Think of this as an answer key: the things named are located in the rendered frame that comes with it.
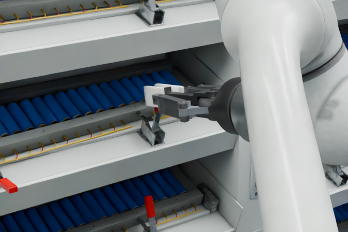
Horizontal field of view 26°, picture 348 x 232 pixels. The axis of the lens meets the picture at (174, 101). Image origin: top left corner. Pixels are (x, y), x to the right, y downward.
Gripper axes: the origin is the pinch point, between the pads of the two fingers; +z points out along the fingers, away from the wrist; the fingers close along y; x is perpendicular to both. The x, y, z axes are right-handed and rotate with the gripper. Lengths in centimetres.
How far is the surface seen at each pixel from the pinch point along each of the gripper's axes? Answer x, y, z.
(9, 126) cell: -1.5, -20.1, 11.4
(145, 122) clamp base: -4.4, -0.8, 4.9
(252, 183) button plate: -19.4, 19.1, 4.7
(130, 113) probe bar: -3.1, -1.4, 8.1
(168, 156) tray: -10.3, 1.9, 3.9
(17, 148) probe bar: -4.2, -20.9, 7.8
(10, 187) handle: -6.4, -26.9, -3.1
